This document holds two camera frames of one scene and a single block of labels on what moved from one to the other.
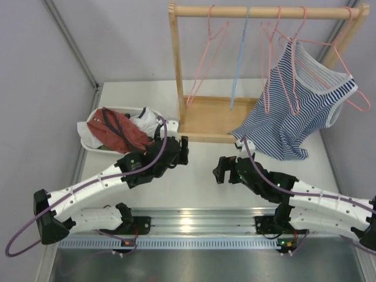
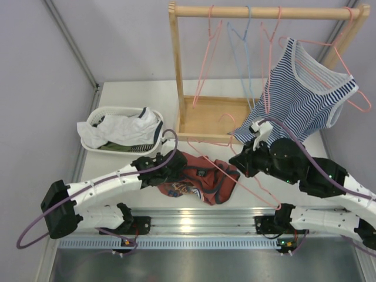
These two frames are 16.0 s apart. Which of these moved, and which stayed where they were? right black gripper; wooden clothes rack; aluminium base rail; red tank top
Moved: right black gripper; red tank top
Stayed: aluminium base rail; wooden clothes rack
